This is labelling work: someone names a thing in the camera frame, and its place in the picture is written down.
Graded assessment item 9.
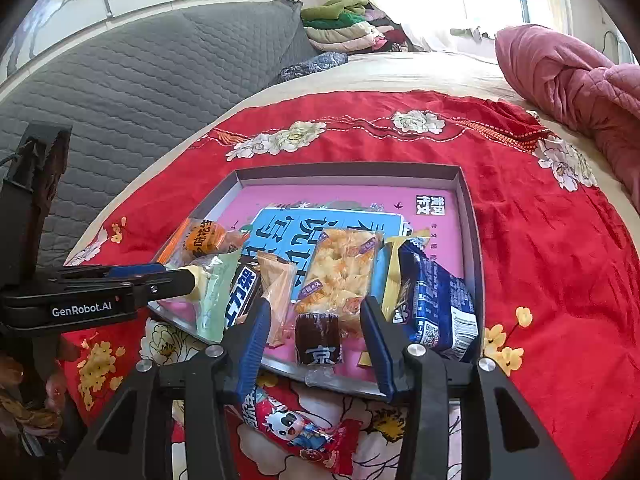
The red cartoon snack packet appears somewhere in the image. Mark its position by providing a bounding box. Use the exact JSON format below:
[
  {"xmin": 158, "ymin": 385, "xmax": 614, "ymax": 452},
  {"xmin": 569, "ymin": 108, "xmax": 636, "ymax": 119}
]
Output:
[{"xmin": 225, "ymin": 385, "xmax": 363, "ymax": 476}]

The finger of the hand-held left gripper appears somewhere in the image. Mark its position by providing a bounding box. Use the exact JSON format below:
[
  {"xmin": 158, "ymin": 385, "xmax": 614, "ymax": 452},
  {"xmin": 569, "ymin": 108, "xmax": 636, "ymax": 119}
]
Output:
[
  {"xmin": 135, "ymin": 267, "xmax": 197, "ymax": 311},
  {"xmin": 55, "ymin": 264, "xmax": 173, "ymax": 283}
]

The stack of folded clothes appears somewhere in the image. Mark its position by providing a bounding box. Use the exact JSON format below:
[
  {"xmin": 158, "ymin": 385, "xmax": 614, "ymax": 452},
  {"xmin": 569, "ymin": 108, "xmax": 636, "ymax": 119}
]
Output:
[{"xmin": 300, "ymin": 0, "xmax": 416, "ymax": 55}]

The dark brown candy packet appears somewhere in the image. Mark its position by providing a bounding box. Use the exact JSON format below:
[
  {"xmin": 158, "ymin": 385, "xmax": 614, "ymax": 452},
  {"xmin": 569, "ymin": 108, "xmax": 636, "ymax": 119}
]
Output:
[{"xmin": 292, "ymin": 310, "xmax": 346, "ymax": 388}]

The red floral blanket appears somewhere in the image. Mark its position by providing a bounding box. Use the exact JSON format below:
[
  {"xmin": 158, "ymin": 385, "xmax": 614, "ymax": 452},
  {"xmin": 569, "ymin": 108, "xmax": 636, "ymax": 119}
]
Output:
[{"xmin": 60, "ymin": 90, "xmax": 640, "ymax": 480}]

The clear bag of yellow puffs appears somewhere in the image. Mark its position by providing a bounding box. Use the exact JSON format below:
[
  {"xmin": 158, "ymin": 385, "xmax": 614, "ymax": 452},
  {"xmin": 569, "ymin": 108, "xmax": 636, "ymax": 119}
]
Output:
[{"xmin": 292, "ymin": 227, "xmax": 383, "ymax": 341}]

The dark chocolate bar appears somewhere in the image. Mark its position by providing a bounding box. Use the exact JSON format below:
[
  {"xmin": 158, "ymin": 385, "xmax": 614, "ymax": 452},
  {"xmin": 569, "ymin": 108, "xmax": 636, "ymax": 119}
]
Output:
[{"xmin": 222, "ymin": 255, "xmax": 266, "ymax": 331}]

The clear orange pastry packet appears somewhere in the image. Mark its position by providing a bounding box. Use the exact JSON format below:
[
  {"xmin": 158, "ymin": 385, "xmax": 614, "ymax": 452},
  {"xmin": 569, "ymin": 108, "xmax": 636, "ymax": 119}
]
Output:
[{"xmin": 257, "ymin": 252, "xmax": 297, "ymax": 347}]

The person's left hand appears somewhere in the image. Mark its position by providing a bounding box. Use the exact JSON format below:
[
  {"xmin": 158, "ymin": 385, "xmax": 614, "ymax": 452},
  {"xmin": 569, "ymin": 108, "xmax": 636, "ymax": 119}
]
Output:
[{"xmin": 44, "ymin": 367, "xmax": 68, "ymax": 406}]

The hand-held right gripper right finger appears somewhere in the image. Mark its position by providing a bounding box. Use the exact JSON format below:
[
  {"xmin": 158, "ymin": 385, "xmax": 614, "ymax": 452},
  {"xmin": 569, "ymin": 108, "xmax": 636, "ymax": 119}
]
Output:
[{"xmin": 360, "ymin": 296, "xmax": 573, "ymax": 480}]

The white curtain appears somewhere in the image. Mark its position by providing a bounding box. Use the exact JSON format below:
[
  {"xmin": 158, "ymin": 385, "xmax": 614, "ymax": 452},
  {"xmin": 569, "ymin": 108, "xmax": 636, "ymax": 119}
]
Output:
[{"xmin": 357, "ymin": 0, "xmax": 501, "ymax": 53}]

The blue snack packet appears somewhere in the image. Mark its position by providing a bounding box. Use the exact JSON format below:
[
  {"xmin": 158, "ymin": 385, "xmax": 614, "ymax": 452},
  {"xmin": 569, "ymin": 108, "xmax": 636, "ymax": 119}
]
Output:
[{"xmin": 395, "ymin": 240, "xmax": 481, "ymax": 363}]

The pink quilt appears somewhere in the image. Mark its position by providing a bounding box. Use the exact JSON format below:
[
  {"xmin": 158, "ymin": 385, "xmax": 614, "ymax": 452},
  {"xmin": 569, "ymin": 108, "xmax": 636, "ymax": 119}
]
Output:
[{"xmin": 495, "ymin": 24, "xmax": 640, "ymax": 201}]

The orange peanut snack packet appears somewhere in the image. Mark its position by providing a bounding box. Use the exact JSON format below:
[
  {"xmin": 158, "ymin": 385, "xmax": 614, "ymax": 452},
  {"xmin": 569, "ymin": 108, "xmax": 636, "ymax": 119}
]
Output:
[{"xmin": 157, "ymin": 217, "xmax": 251, "ymax": 268}]

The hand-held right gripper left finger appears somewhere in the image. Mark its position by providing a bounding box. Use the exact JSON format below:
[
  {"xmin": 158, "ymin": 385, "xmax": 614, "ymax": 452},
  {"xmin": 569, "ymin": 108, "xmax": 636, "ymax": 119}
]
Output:
[{"xmin": 62, "ymin": 302, "xmax": 273, "ymax": 480}]

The gold snack packet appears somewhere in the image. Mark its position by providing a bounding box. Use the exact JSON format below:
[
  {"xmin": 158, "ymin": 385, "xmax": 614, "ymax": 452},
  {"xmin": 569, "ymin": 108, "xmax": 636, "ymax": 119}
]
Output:
[{"xmin": 380, "ymin": 232, "xmax": 431, "ymax": 323}]

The grey quilted cover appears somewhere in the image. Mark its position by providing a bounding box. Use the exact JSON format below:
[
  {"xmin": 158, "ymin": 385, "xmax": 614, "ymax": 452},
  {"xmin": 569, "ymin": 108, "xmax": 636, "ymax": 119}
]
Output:
[{"xmin": 0, "ymin": 0, "xmax": 321, "ymax": 271}]

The grey cardboard box pink bottom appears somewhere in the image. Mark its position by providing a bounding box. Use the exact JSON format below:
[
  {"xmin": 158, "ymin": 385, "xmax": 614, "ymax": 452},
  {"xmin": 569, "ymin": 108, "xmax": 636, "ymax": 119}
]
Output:
[{"xmin": 147, "ymin": 162, "xmax": 486, "ymax": 401}]

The light green snack packet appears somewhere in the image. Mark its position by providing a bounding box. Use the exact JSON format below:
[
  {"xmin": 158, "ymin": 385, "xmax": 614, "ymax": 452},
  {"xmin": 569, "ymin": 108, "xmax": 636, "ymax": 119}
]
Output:
[{"xmin": 192, "ymin": 250, "xmax": 241, "ymax": 346}]

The dark patterned cloth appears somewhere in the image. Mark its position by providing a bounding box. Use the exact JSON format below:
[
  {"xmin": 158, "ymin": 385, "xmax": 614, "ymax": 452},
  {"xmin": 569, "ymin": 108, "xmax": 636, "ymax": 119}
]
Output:
[{"xmin": 279, "ymin": 51, "xmax": 348, "ymax": 83}]

